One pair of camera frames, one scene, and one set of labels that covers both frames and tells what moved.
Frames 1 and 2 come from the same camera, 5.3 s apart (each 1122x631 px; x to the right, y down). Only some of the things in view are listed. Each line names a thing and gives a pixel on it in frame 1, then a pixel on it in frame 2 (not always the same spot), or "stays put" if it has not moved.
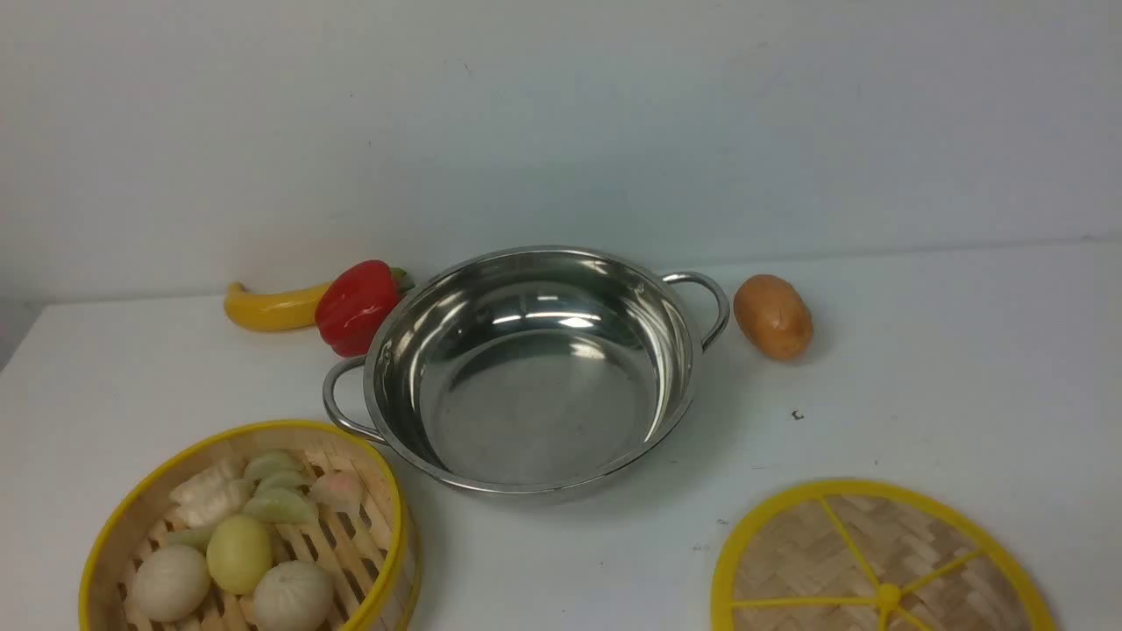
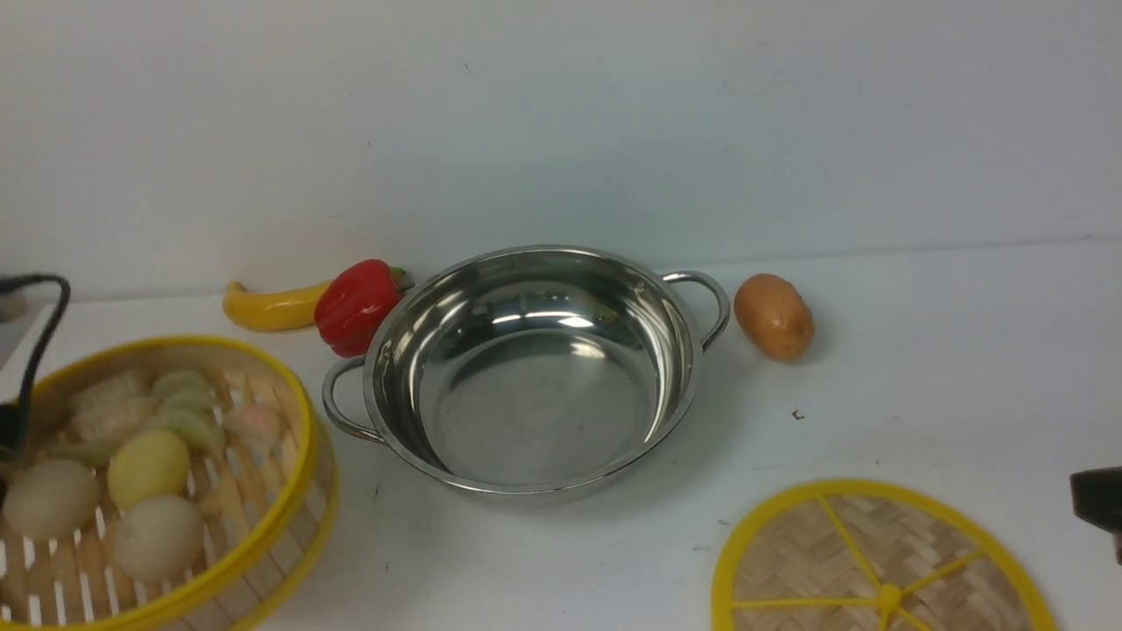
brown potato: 774,315 stays put
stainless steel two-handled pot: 527,367 stays put
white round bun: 293,596 -> 161,539
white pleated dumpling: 208,495 -> 110,407
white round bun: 171,584 -> 52,499
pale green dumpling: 280,494 -> 186,403
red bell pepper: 354,301 stays put
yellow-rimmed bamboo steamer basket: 367,551 -> 168,483
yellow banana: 287,308 stays put
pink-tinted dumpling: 336,488 -> 252,427
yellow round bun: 239,554 -> 148,464
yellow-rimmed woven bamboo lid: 875,555 stays put
